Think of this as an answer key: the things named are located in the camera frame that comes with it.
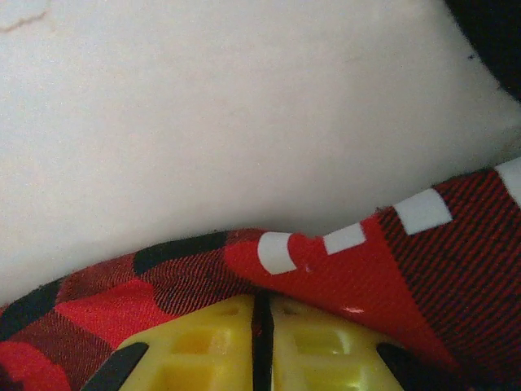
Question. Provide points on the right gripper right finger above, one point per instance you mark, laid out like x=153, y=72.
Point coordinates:
x=325, y=350

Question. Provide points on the red black plaid shirt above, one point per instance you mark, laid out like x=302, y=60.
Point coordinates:
x=366, y=293

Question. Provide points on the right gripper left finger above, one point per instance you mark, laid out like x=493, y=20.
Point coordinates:
x=195, y=350

